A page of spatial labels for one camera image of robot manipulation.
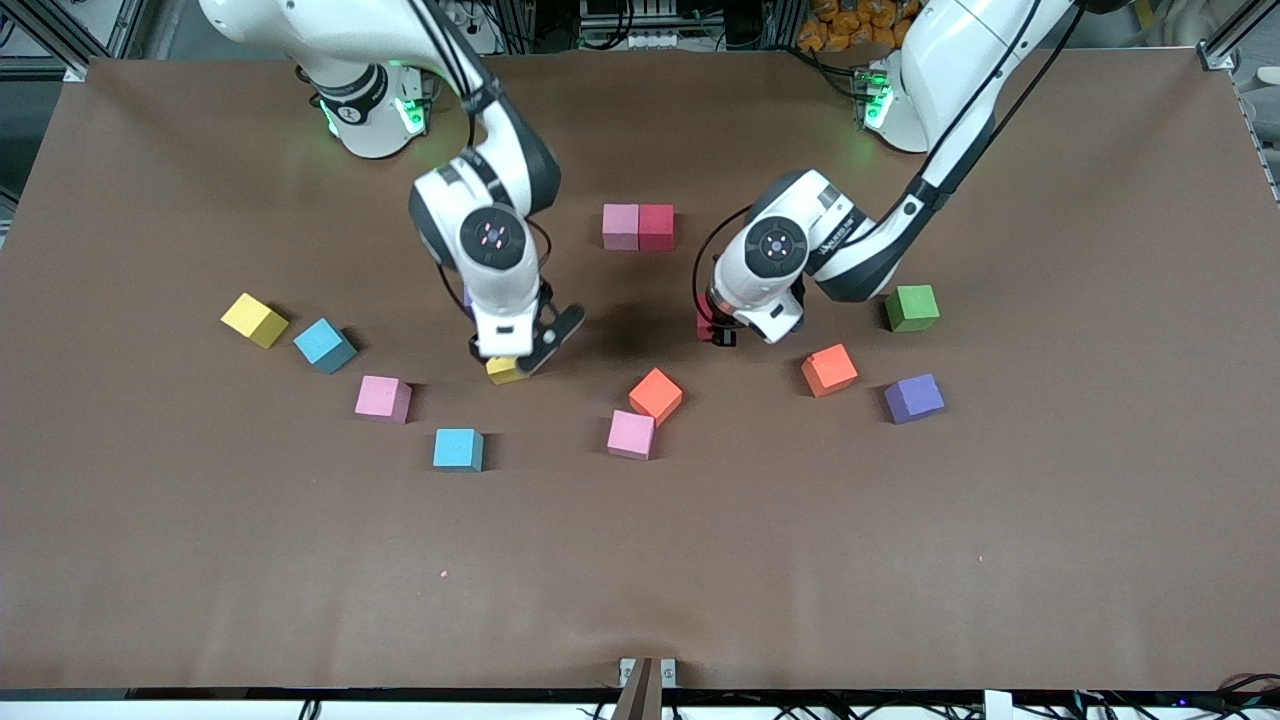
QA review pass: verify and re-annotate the pile of orange objects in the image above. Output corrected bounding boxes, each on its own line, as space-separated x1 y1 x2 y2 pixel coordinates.
795 0 926 53

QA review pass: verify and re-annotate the metal table side rail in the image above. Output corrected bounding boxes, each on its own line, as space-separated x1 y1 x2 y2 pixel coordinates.
1238 80 1280 206

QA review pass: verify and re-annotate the orange foam cube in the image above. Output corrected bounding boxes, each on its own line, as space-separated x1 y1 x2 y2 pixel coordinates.
628 367 685 427

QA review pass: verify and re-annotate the aluminium frame profile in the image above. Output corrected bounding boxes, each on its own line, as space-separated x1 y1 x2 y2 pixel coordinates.
0 0 151 83
1195 0 1280 73

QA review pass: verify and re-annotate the white rack device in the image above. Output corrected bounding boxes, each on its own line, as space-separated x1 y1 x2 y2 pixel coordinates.
575 0 701 51

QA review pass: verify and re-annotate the black cable bundle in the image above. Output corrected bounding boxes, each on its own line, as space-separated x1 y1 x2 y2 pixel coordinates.
1050 673 1280 720

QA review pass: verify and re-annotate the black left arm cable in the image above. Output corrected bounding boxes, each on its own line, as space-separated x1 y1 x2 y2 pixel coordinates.
693 0 1086 326

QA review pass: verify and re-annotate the blue foam cube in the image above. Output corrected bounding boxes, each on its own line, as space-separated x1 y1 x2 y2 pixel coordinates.
293 318 358 375
432 428 486 473

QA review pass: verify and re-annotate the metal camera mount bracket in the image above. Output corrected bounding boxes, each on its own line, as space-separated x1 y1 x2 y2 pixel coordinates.
618 657 678 720

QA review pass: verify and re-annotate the pink foam cube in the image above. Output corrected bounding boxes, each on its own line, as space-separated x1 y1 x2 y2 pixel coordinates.
602 203 641 251
354 375 413 425
607 409 657 461

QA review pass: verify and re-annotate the orange foam cube notched corner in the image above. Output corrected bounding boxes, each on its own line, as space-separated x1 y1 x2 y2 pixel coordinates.
800 343 860 398

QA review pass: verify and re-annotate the white table frame rail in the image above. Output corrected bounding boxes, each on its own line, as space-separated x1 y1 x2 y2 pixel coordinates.
0 690 1280 720

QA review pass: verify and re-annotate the green foam cube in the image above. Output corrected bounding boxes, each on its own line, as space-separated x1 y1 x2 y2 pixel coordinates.
883 284 942 334

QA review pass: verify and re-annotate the brown table cover sheet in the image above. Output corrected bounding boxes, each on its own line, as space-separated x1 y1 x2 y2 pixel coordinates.
0 48 1280 693

